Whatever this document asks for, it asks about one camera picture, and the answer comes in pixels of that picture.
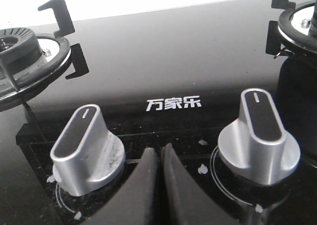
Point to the gas burner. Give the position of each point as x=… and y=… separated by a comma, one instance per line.
x=294, y=34
x=29, y=62

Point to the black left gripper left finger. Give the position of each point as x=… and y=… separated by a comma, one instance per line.
x=133, y=203

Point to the right gas burner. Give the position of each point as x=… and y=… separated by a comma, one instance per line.
x=294, y=34

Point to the black glass gas stove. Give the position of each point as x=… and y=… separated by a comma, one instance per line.
x=170, y=76

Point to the left gas burner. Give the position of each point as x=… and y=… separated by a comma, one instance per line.
x=29, y=62

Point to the silver left stove knob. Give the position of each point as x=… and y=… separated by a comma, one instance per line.
x=86, y=156

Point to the silver right stove knob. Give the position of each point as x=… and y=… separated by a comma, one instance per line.
x=256, y=145

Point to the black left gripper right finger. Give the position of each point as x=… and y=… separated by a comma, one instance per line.
x=188, y=203

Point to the silver stove knob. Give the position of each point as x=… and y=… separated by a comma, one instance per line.
x=256, y=145
x=86, y=156

